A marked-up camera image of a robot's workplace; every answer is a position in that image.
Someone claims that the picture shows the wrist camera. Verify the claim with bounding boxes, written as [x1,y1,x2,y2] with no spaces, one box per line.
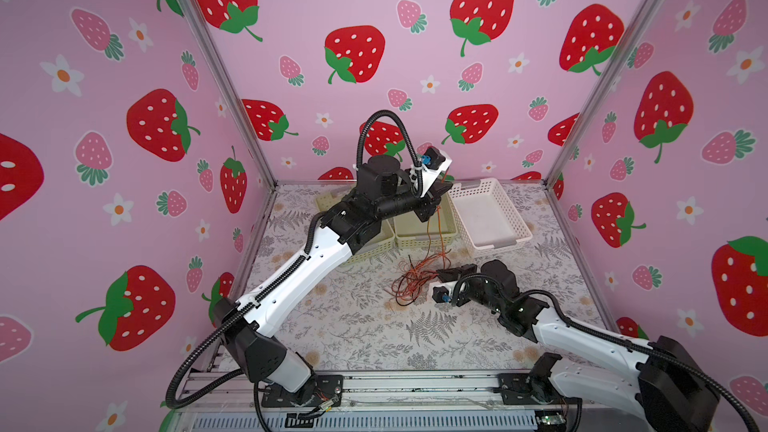
[411,146,452,198]
[429,281,459,307]

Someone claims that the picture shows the white perforated basket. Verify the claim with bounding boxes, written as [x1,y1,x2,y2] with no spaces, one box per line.
[449,178,533,258]

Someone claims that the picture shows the red orange cable bundle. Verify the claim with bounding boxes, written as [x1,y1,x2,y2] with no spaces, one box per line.
[383,251,457,307]

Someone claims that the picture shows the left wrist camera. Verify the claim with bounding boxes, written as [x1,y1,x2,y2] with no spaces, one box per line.
[411,146,452,198]

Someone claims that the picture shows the left green basket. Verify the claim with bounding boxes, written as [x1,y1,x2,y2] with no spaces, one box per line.
[315,187,394,262]

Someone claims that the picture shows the middle green basket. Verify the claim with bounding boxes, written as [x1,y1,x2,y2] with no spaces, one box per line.
[392,197,458,249]

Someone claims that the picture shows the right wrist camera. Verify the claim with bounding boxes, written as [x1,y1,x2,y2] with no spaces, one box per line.
[429,281,459,307]

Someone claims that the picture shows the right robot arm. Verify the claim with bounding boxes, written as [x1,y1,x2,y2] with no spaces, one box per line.
[432,260,759,431]

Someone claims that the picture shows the green basket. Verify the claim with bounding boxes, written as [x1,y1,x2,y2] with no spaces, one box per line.
[392,197,458,249]
[315,187,394,262]

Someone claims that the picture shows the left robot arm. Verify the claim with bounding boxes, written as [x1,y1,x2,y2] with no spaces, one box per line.
[165,147,452,410]

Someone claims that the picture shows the left arm black conduit hose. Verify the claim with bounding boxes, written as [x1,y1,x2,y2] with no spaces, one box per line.
[356,109,422,181]

